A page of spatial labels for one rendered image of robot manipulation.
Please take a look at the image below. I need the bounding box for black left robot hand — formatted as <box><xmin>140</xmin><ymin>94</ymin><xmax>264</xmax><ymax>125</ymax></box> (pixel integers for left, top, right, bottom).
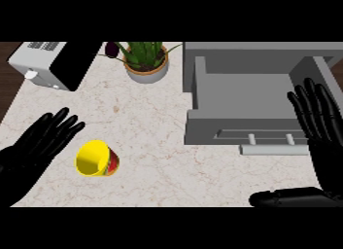
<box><xmin>0</xmin><ymin>107</ymin><xmax>87</xmax><ymax>208</ymax></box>

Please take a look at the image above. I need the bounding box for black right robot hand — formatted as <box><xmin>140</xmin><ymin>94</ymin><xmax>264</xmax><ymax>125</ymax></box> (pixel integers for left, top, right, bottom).
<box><xmin>249</xmin><ymin>77</ymin><xmax>343</xmax><ymax>208</ymax></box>

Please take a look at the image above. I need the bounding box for yellow cup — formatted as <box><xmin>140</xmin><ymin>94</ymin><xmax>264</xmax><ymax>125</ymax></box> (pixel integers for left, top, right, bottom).
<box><xmin>75</xmin><ymin>139</ymin><xmax>122</xmax><ymax>178</ymax></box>

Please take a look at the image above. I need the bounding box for grey open drawer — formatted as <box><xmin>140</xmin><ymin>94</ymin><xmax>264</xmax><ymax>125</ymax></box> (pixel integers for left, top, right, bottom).
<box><xmin>184</xmin><ymin>55</ymin><xmax>343</xmax><ymax>146</ymax></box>

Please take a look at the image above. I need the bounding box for grey drawer cabinet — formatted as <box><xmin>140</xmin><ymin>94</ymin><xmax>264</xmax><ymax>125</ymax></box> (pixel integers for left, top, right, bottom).
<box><xmin>181</xmin><ymin>41</ymin><xmax>343</xmax><ymax>93</ymax></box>

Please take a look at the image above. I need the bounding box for grey and black microwave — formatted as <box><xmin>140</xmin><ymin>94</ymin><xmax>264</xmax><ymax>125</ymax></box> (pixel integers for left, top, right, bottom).
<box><xmin>7</xmin><ymin>41</ymin><xmax>106</xmax><ymax>92</ymax></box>

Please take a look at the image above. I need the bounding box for dark purple eggplant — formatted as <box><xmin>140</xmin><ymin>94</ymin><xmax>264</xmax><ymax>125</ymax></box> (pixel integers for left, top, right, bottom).
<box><xmin>104</xmin><ymin>41</ymin><xmax>122</xmax><ymax>59</ymax></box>

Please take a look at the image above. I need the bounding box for potted green plant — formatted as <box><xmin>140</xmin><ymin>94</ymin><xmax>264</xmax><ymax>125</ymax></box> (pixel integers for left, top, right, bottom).
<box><xmin>100</xmin><ymin>41</ymin><xmax>183</xmax><ymax>85</ymax></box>

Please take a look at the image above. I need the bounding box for pale grey drawer handle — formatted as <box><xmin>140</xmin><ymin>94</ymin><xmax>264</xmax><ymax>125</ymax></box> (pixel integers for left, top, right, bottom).
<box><xmin>239</xmin><ymin>132</ymin><xmax>313</xmax><ymax>157</ymax></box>

